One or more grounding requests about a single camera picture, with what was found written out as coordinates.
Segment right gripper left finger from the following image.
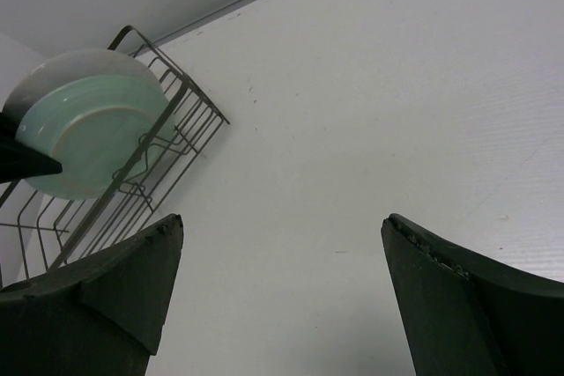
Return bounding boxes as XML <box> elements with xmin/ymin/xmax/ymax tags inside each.
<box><xmin>1</xmin><ymin>214</ymin><xmax>183</xmax><ymax>375</ymax></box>

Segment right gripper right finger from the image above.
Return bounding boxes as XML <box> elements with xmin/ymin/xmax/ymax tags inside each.
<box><xmin>381</xmin><ymin>214</ymin><xmax>563</xmax><ymax>375</ymax></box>

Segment red and teal plate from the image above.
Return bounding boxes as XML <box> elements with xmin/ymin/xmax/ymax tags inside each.
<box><xmin>2</xmin><ymin>48</ymin><xmax>160</xmax><ymax>124</ymax></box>

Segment wire dish rack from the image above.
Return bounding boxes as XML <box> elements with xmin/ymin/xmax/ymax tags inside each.
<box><xmin>1</xmin><ymin>26</ymin><xmax>227</xmax><ymax>286</ymax></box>

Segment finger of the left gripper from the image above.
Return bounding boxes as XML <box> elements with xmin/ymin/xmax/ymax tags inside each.
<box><xmin>0</xmin><ymin>114</ymin><xmax>63</xmax><ymax>182</ymax></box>

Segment green flower plate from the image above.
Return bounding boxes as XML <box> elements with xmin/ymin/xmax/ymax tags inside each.
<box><xmin>16</xmin><ymin>75</ymin><xmax>169</xmax><ymax>200</ymax></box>

